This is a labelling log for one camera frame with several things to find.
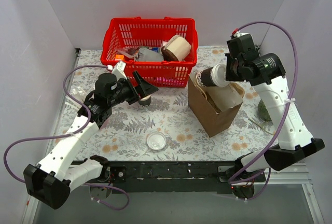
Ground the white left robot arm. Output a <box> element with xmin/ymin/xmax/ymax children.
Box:
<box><xmin>23</xmin><ymin>71</ymin><xmax>158</xmax><ymax>209</ymax></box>

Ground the grey crumpled pouch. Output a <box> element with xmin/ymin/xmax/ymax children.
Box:
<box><xmin>136</xmin><ymin>47</ymin><xmax>164</xmax><ymax>62</ymax></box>

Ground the brown paper bag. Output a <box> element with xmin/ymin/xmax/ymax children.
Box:
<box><xmin>188</xmin><ymin>75</ymin><xmax>244</xmax><ymax>137</ymax></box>

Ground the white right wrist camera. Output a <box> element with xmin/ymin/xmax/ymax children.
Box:
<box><xmin>231</xmin><ymin>29</ymin><xmax>247</xmax><ymax>39</ymax></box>

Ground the black paper coffee cup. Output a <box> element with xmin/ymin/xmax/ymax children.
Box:
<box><xmin>196</xmin><ymin>67</ymin><xmax>216</xmax><ymax>87</ymax></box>

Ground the clear plastic snack packet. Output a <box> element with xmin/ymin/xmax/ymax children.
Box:
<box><xmin>116</xmin><ymin>47</ymin><xmax>140</xmax><ymax>61</ymax></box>

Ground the orange snack box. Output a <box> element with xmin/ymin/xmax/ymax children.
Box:
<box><xmin>115</xmin><ymin>54</ymin><xmax>125</xmax><ymax>61</ymax></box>

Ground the red plastic shopping basket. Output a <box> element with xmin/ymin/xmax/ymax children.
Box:
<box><xmin>101</xmin><ymin>17</ymin><xmax>198</xmax><ymax>88</ymax></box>

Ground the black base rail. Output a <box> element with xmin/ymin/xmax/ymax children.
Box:
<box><xmin>33</xmin><ymin>159</ymin><xmax>309</xmax><ymax>193</ymax></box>

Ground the green melon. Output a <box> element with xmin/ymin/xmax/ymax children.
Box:
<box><xmin>258</xmin><ymin>100</ymin><xmax>271</xmax><ymax>122</ymax></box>

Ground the pink cup of straws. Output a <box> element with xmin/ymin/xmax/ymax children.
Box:
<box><xmin>65</xmin><ymin>86</ymin><xmax>87</xmax><ymax>111</ymax></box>

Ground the white plastic cup lid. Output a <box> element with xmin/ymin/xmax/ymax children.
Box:
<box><xmin>146</xmin><ymin>132</ymin><xmax>167</xmax><ymax>151</ymax></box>

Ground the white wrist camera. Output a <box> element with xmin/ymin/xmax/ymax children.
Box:
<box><xmin>107</xmin><ymin>61</ymin><xmax>127</xmax><ymax>80</ymax></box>
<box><xmin>231</xmin><ymin>29</ymin><xmax>247</xmax><ymax>39</ymax></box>

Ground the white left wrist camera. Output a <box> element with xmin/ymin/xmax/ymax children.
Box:
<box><xmin>107</xmin><ymin>61</ymin><xmax>127</xmax><ymax>80</ymax></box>

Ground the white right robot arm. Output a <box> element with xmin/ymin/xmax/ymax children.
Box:
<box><xmin>226</xmin><ymin>31</ymin><xmax>325</xmax><ymax>184</ymax></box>

